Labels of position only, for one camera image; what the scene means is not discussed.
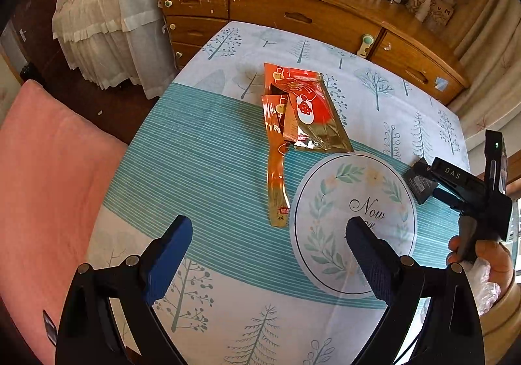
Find clear plastic bag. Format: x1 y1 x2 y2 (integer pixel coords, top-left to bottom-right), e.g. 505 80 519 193
462 259 501 317

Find lace covered piano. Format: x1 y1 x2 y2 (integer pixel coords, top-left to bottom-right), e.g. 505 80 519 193
52 0 192 99

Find wooden letter boxes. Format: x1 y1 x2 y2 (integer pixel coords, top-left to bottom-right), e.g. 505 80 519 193
407 0 454 26

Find black phone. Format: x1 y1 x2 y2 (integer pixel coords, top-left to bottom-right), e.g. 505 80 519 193
43 310 58 347

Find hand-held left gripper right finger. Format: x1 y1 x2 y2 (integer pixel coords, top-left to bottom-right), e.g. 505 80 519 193
345 216 485 365

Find red foil snack bag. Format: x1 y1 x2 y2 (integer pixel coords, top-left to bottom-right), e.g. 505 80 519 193
264 63 355 154

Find long red gold wrapper strip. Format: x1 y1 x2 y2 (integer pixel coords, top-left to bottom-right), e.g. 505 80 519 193
261 94 293 229

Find tree print tablecloth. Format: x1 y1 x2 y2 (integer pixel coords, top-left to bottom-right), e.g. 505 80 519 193
87 21 473 365

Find green white drawer lock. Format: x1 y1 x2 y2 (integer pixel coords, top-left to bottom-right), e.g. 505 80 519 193
357 33 373 60

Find wooden dresser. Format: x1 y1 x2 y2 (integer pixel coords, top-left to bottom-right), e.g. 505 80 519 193
157 0 501 105

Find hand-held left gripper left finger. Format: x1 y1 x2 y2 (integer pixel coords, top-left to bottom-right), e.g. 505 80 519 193
55 215 194 365

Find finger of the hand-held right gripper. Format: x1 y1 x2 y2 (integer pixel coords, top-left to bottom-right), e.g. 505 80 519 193
430 157 490 204
432 185 470 212

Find person's right hand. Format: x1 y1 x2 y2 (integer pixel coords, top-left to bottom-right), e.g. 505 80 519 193
447 235 514 293

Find beige curtain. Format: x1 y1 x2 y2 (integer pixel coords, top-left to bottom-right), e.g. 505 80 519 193
448 0 521 154

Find small black packet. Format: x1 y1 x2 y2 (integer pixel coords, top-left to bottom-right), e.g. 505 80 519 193
403 157 440 206

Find person's right forearm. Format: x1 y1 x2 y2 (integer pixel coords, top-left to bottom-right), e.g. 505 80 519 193
482 275 521 365

